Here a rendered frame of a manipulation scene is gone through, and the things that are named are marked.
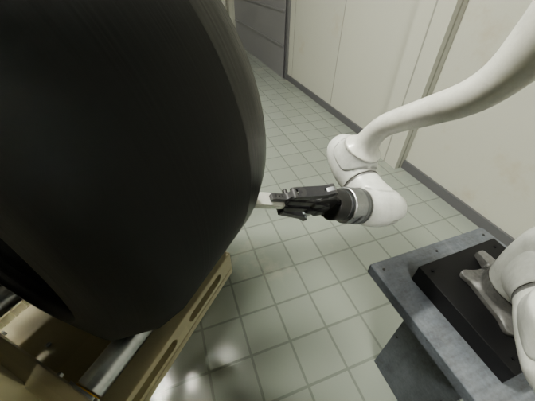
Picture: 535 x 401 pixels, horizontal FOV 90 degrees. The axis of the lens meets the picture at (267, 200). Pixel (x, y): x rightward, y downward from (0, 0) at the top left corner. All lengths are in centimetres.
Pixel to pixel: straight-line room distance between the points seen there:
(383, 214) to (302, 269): 106
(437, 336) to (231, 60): 82
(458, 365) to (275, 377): 80
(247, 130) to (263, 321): 129
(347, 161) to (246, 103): 47
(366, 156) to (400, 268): 42
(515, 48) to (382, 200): 35
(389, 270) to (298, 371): 70
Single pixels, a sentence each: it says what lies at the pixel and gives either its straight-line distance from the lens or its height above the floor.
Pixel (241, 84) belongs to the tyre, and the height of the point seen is 129.
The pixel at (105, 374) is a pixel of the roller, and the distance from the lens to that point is 55.
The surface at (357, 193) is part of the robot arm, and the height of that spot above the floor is 100.
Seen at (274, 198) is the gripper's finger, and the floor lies 105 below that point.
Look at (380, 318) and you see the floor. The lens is 164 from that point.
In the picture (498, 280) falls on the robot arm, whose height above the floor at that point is 80.
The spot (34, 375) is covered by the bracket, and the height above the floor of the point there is 95.
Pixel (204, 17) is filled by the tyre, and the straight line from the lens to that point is 31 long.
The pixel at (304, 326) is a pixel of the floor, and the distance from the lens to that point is 153.
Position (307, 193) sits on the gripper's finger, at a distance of 54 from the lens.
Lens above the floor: 139
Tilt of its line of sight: 41 degrees down
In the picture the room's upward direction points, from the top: straight up
